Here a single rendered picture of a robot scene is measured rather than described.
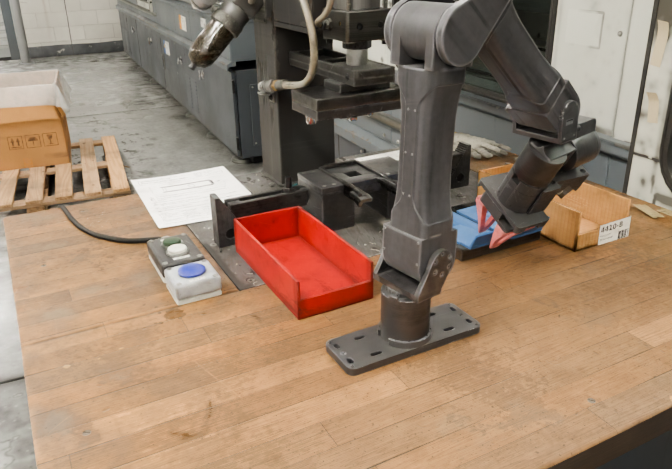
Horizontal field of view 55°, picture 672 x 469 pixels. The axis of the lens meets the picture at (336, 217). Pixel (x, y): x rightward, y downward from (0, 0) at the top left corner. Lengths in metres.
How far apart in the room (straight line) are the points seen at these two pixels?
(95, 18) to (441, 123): 9.65
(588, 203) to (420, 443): 0.67
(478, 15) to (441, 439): 0.44
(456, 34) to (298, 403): 0.43
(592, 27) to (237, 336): 1.07
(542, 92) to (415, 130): 0.20
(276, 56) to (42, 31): 9.02
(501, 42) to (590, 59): 0.82
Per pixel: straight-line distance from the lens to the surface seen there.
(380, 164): 1.23
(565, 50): 1.64
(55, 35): 10.26
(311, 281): 0.97
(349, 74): 1.09
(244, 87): 4.26
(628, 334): 0.93
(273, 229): 1.10
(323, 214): 1.13
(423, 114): 0.72
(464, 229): 1.11
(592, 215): 1.24
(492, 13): 0.73
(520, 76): 0.82
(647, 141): 1.43
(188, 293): 0.95
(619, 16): 1.53
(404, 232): 0.77
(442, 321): 0.87
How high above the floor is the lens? 1.37
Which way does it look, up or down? 23 degrees down
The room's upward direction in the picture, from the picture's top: 1 degrees counter-clockwise
